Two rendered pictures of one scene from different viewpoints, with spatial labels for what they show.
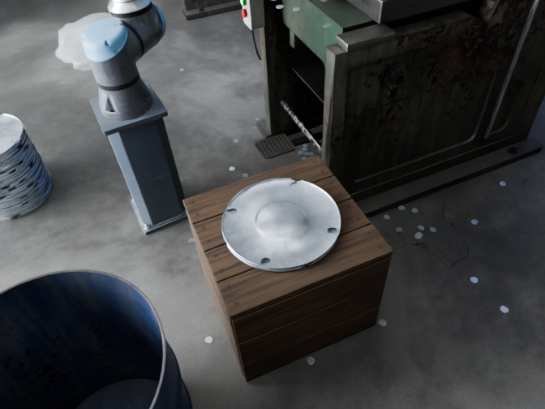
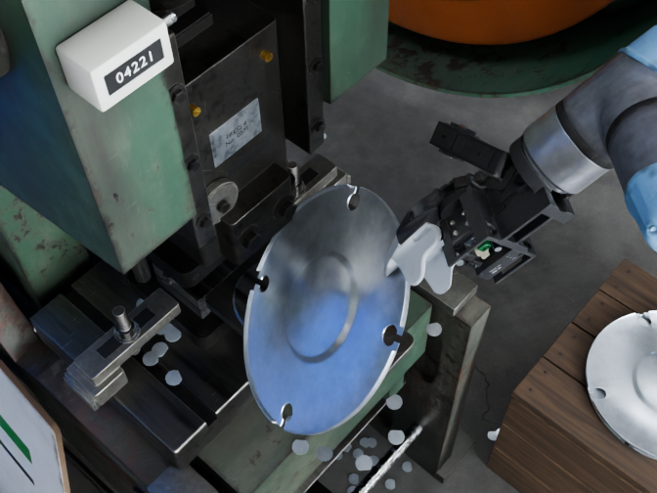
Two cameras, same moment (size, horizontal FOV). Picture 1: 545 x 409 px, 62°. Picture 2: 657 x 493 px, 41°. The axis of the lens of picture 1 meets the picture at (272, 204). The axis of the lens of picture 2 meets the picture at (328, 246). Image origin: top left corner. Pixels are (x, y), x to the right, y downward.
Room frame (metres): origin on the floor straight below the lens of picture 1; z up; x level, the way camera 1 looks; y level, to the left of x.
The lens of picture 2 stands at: (1.56, 0.31, 1.74)
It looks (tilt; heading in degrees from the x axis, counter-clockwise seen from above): 55 degrees down; 243
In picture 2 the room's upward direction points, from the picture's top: 1 degrees counter-clockwise
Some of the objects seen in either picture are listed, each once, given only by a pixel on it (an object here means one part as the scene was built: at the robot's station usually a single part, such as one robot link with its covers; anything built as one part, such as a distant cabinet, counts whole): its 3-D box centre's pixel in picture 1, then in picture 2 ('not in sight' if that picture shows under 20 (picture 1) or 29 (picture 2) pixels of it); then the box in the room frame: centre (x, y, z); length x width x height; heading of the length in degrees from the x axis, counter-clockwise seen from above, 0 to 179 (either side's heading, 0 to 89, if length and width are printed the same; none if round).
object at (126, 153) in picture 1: (146, 162); not in sight; (1.15, 0.40, 0.23); 0.19 x 0.19 x 0.45; 24
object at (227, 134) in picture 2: not in sight; (210, 130); (1.38, -0.33, 1.04); 0.17 x 0.15 x 0.30; 110
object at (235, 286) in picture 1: (283, 264); (640, 426); (0.73, -0.02, 0.18); 0.40 x 0.38 x 0.35; 110
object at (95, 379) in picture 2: not in sight; (121, 336); (1.55, -0.31, 0.76); 0.17 x 0.06 x 0.10; 20
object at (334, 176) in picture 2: not in sight; (297, 184); (1.23, -0.43, 0.76); 0.17 x 0.06 x 0.10; 20
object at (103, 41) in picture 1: (110, 50); not in sight; (1.15, 0.40, 0.62); 0.13 x 0.12 x 0.14; 155
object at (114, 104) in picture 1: (122, 90); not in sight; (1.15, 0.40, 0.50); 0.15 x 0.15 x 0.10
